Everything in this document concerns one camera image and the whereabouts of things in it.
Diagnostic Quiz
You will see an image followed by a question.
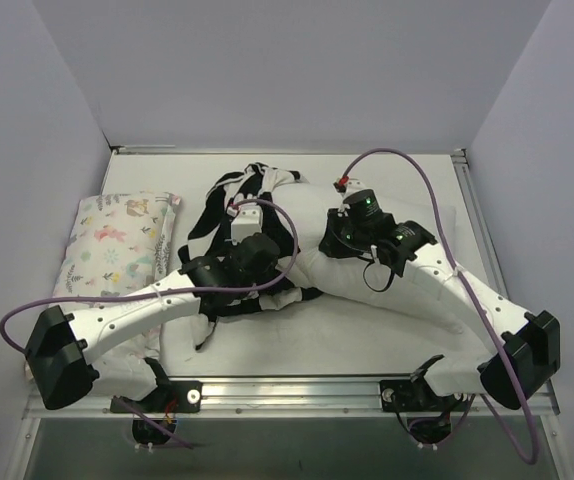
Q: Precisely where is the white pillow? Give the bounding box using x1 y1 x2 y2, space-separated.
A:
272 183 463 334

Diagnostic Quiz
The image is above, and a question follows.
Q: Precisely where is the black white checkered pillowcase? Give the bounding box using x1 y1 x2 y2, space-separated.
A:
178 162 323 351

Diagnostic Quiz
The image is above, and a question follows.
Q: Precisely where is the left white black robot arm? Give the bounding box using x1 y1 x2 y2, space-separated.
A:
25 233 280 410

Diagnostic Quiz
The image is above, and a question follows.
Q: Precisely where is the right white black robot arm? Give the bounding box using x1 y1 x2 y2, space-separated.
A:
320 182 560 410

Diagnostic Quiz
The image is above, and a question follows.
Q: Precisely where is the floral animal print pillow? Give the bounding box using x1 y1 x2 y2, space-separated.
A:
52 191 181 388

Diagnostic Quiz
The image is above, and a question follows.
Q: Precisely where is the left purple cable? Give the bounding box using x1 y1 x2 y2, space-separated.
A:
0 198 300 449

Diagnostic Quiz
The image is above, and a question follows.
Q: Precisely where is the purple cable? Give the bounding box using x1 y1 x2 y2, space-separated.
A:
0 198 300 449
334 146 539 466

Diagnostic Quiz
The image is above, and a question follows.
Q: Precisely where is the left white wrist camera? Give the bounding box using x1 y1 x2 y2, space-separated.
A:
227 205 263 244

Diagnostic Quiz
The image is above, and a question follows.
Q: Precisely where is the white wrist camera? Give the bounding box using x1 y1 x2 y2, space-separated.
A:
333 176 367 199
227 205 263 244

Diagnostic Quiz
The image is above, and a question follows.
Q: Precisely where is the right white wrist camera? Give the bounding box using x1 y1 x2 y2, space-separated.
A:
333 176 367 199

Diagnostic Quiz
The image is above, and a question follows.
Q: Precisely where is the black loop cable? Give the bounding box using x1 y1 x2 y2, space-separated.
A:
362 259 397 294

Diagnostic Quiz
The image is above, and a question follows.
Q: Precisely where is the aluminium right side rail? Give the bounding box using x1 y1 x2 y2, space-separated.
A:
451 149 508 298

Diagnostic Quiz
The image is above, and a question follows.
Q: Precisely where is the aluminium rail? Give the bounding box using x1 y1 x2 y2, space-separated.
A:
23 375 560 419
451 149 508 298

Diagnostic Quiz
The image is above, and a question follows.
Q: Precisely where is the aluminium front rail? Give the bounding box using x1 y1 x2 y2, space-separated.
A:
23 375 560 419

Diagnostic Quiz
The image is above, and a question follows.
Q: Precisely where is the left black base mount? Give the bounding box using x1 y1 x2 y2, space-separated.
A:
109 380 203 414

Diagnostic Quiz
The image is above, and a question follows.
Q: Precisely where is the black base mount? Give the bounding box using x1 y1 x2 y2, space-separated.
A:
379 379 466 413
109 380 203 414

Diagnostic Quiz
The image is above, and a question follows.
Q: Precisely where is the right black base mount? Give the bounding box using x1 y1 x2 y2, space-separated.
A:
379 379 466 413

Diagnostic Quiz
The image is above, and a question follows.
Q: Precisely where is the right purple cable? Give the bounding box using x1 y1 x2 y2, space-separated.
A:
334 146 539 466

